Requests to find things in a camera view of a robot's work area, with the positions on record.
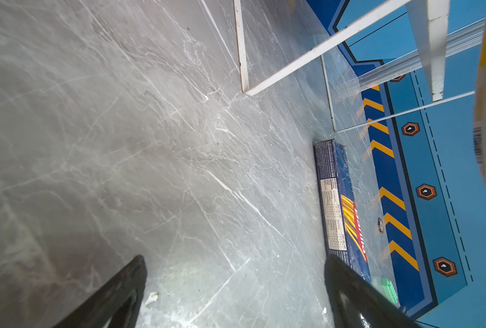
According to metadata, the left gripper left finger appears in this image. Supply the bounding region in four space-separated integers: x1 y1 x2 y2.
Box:
55 255 147 327

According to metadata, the blue Barilla spaghetti box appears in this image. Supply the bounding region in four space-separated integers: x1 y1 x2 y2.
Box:
314 139 371 282

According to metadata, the green lego brick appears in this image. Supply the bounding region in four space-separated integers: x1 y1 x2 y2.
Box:
372 277 399 305

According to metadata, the white two-tier metal shelf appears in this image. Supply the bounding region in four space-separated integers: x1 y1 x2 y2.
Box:
197 0 486 133

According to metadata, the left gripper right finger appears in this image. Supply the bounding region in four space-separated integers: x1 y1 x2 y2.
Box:
324 254 419 327

